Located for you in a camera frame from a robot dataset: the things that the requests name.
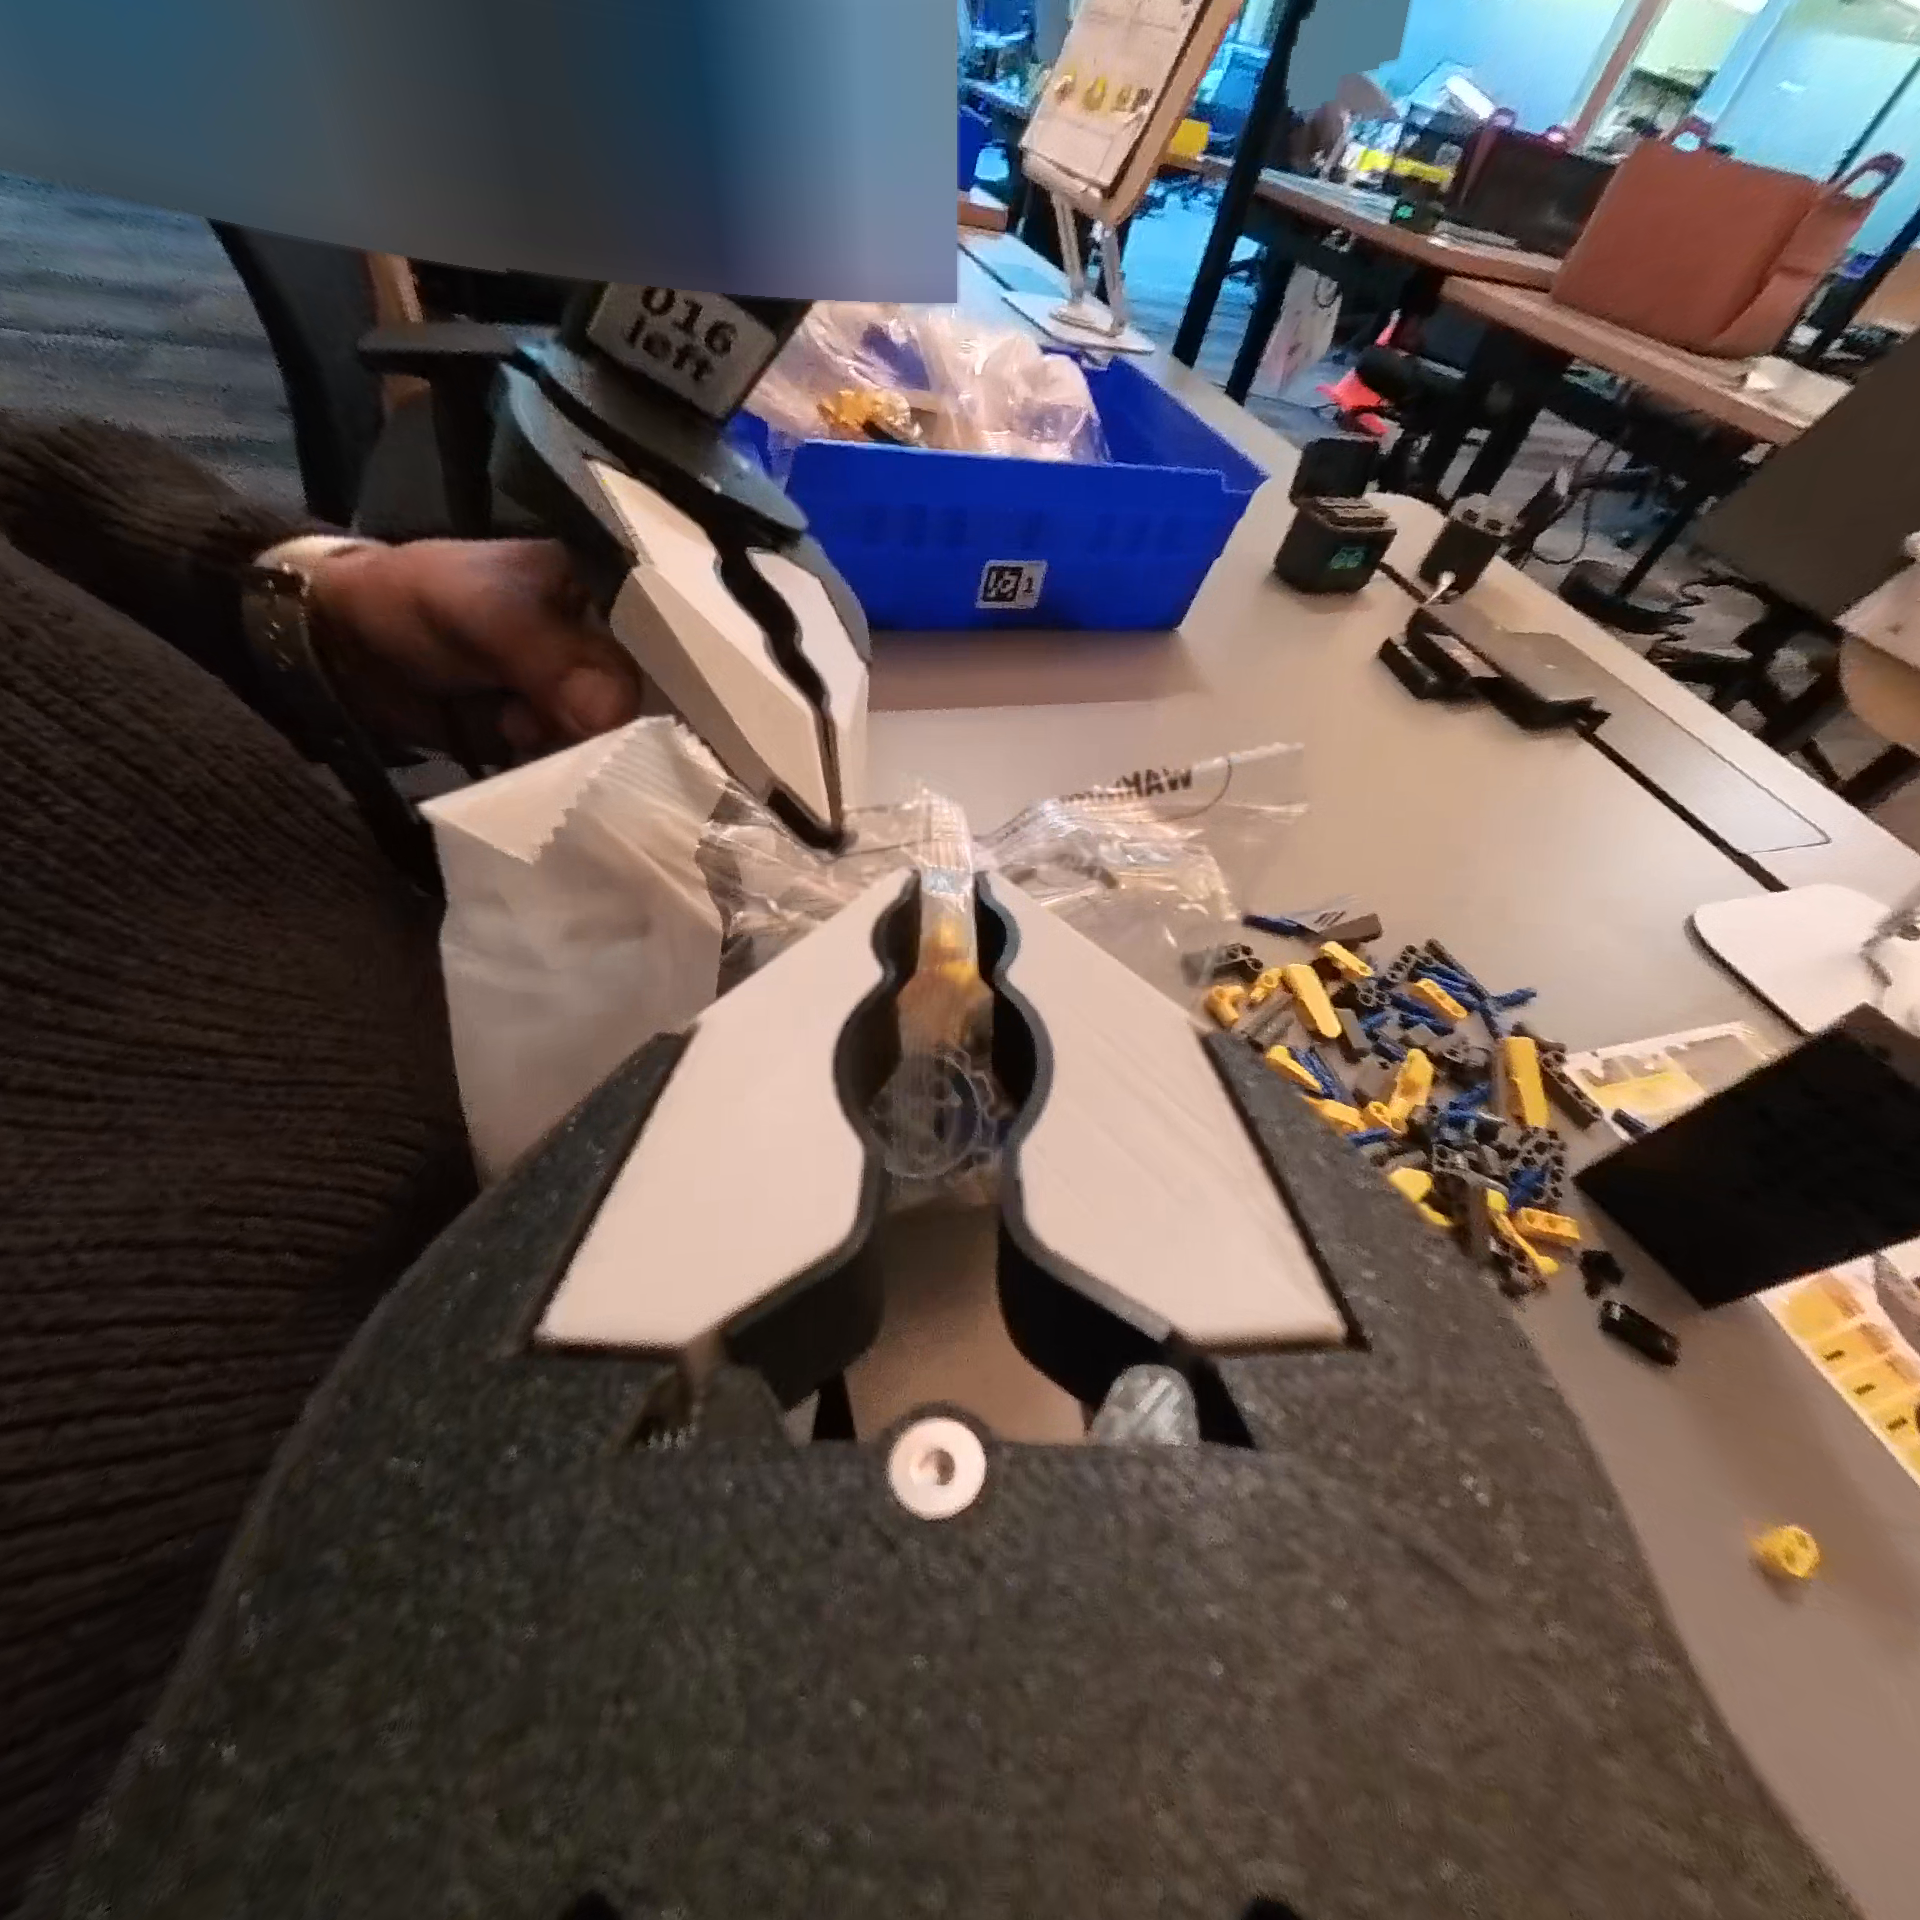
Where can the wristwatch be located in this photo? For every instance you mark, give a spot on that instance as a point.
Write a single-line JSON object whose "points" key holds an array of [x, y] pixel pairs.
{"points": [[285, 599]]}

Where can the clear plastic parts bag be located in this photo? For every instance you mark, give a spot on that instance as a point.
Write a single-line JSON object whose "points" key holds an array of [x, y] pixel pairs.
{"points": [[961, 375]]}

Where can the person's left hand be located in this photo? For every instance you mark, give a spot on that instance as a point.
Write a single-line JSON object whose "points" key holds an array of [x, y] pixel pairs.
{"points": [[451, 630]]}

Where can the blue plastic bin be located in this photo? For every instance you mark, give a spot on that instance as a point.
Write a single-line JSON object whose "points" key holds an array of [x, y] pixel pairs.
{"points": [[1021, 523]]}

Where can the empty clear bag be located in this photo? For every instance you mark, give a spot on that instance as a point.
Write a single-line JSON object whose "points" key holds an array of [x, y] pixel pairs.
{"points": [[1156, 840]]}

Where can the wooden desk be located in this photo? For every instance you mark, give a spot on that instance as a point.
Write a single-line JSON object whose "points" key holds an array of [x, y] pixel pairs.
{"points": [[1500, 271]]}

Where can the yellow round piece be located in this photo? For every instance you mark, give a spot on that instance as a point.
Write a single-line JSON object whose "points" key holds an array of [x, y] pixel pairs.
{"points": [[1787, 1553]]}

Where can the white paper bag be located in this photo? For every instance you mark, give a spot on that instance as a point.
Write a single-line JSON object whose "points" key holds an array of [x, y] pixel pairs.
{"points": [[569, 930]]}

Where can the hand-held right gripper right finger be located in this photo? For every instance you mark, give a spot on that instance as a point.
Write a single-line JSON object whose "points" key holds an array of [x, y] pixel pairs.
{"points": [[1172, 1185]]}

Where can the black panel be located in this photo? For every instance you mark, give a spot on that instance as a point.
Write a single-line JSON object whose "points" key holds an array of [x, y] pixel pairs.
{"points": [[1757, 1171]]}

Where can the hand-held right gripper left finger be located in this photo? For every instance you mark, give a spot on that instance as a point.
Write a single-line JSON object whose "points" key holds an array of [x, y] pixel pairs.
{"points": [[721, 1171]]}

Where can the flat black device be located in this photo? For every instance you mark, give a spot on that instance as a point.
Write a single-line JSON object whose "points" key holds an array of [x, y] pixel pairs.
{"points": [[1500, 662]]}

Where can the black charger box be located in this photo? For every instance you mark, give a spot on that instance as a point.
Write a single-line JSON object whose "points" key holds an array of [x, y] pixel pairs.
{"points": [[1472, 546]]}

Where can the yellow printed leaflet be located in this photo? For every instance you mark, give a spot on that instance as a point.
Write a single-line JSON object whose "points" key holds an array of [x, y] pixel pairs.
{"points": [[1862, 1350]]}

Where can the person's left forearm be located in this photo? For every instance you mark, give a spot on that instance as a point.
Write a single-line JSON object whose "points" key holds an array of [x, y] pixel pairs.
{"points": [[135, 510]]}

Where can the brown bag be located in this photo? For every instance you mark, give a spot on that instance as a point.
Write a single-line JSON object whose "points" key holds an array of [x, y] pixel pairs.
{"points": [[1711, 240]]}

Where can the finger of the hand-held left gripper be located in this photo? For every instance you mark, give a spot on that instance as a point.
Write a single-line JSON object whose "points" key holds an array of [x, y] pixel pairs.
{"points": [[705, 662], [832, 662]]}

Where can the black charger with green display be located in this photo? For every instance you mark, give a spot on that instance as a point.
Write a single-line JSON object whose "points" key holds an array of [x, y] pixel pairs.
{"points": [[1333, 551]]}

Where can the pile of yellow blue pieces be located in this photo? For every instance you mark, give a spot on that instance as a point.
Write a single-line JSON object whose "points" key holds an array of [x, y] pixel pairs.
{"points": [[1396, 1079]]}

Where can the white book stand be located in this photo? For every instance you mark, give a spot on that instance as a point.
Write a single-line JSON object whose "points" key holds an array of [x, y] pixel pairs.
{"points": [[1119, 119]]}

